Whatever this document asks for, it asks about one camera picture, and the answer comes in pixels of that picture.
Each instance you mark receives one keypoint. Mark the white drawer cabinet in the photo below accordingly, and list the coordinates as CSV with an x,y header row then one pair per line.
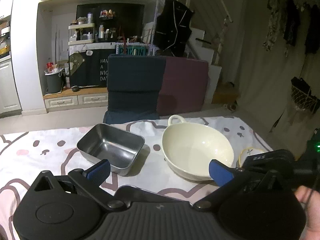
x,y
84,98

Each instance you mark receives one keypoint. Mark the bear print tablecloth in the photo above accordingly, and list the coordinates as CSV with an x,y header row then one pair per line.
x,y
25,155

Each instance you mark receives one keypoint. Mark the white kitchen cabinet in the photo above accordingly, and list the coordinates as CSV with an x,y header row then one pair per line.
x,y
9,97

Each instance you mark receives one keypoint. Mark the person's right hand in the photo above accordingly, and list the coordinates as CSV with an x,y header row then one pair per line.
x,y
311,200

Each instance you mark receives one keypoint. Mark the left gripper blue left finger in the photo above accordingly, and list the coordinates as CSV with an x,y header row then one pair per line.
x,y
92,177

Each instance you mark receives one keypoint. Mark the small rectangular steel tray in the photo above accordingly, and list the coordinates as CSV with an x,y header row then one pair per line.
x,y
121,148

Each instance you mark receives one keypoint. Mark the cardboard box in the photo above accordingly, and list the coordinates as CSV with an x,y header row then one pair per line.
x,y
225,93

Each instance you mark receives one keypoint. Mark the black umbrella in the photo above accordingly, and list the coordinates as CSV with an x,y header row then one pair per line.
x,y
172,30

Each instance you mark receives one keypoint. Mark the yellow rimmed floral bowl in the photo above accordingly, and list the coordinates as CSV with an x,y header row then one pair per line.
x,y
246,153

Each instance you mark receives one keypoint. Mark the grey trash bin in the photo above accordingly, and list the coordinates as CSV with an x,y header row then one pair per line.
x,y
54,80

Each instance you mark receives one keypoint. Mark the dark blue floor chair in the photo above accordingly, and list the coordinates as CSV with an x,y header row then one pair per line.
x,y
133,85

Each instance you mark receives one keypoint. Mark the black mesh basket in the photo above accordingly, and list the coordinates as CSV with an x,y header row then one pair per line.
x,y
301,95

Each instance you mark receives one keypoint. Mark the white tiered shelf rack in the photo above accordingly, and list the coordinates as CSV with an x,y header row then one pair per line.
x,y
81,34

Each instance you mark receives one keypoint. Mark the cream ceramic handled bowl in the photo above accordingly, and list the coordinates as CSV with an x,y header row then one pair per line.
x,y
189,147

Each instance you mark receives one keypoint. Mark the black printed curtain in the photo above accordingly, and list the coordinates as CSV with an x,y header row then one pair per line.
x,y
89,68

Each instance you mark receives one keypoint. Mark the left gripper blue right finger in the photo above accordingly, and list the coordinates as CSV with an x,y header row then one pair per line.
x,y
227,176

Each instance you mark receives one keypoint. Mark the green poison sign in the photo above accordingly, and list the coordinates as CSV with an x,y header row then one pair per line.
x,y
137,49

